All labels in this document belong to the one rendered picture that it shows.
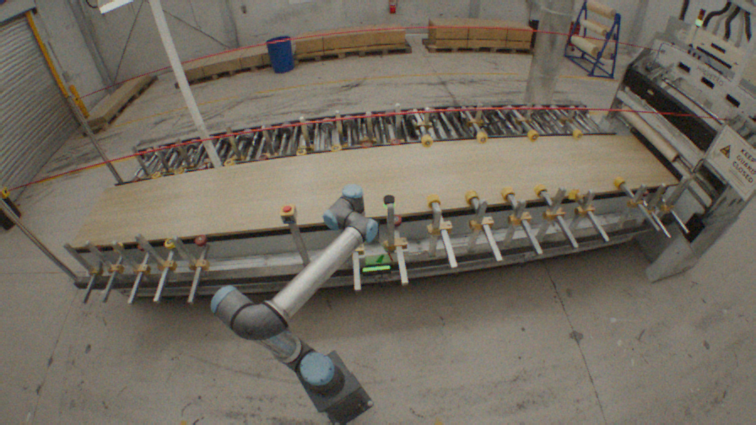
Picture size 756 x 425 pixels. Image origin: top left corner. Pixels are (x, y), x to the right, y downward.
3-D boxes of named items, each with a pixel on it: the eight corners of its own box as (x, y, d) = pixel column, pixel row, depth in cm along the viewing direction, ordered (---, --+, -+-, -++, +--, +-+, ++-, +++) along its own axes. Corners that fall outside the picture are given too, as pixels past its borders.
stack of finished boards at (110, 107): (151, 78, 693) (148, 73, 680) (107, 121, 528) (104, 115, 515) (131, 85, 689) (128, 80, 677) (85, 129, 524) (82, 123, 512)
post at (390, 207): (395, 261, 188) (394, 207, 154) (389, 262, 188) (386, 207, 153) (394, 257, 191) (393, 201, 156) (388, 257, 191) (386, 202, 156)
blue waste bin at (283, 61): (295, 72, 602) (289, 40, 549) (269, 76, 600) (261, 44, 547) (299, 63, 642) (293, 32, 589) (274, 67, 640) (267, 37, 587)
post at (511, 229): (505, 253, 196) (526, 201, 161) (501, 254, 196) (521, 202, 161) (504, 249, 198) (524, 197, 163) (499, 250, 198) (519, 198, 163)
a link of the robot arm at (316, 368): (326, 396, 134) (318, 390, 122) (299, 377, 141) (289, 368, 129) (344, 372, 143) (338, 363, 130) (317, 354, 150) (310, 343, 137)
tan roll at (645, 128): (713, 204, 165) (721, 193, 156) (706, 206, 165) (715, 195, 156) (619, 110, 263) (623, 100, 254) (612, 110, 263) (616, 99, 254)
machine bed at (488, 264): (625, 246, 262) (670, 185, 198) (129, 301, 246) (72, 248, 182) (594, 200, 309) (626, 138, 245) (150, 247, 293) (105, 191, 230)
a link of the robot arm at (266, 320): (252, 346, 80) (380, 215, 122) (226, 322, 85) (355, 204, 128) (263, 361, 87) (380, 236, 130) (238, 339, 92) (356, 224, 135)
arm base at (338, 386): (351, 384, 147) (348, 380, 140) (321, 404, 140) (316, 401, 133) (332, 357, 158) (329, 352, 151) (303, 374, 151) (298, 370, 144)
